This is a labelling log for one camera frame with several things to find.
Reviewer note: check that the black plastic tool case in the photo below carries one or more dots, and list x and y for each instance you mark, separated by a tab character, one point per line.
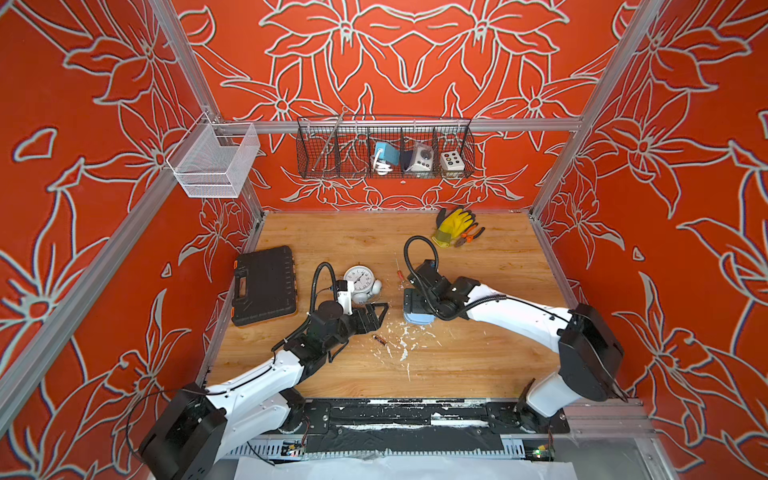
264	286

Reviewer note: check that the clear plastic wall bin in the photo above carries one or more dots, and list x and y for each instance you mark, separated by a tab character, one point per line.
205	168

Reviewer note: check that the white grey device in basket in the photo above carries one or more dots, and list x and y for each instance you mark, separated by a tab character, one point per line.
418	161

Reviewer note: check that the light blue square alarm clock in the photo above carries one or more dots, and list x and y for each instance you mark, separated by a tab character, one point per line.
416	309

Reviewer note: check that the yellow work glove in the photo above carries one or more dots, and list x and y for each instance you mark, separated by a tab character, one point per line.
450	225

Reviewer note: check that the blue white item in basket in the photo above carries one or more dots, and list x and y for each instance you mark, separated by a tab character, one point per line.
385	158

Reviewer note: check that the white twin-bell alarm clock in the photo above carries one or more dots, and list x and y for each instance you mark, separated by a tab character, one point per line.
365	286

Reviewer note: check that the orange handled pliers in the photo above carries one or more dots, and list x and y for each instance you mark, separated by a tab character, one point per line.
469	235

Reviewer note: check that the black wire wall basket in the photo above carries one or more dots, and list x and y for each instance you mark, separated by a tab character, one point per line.
358	146

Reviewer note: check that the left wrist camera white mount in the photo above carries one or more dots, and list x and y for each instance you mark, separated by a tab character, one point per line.
344	293

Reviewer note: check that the white button box in basket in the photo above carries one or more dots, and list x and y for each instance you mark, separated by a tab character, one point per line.
452	165

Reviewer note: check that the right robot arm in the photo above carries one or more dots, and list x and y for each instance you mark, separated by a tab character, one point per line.
590	355

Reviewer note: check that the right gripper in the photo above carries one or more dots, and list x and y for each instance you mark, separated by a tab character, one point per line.
414	296

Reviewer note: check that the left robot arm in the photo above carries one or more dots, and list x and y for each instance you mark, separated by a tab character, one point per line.
200	425

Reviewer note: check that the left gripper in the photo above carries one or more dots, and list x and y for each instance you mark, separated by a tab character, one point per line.
373	325

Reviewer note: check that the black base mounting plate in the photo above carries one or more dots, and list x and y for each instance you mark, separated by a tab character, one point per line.
483	428

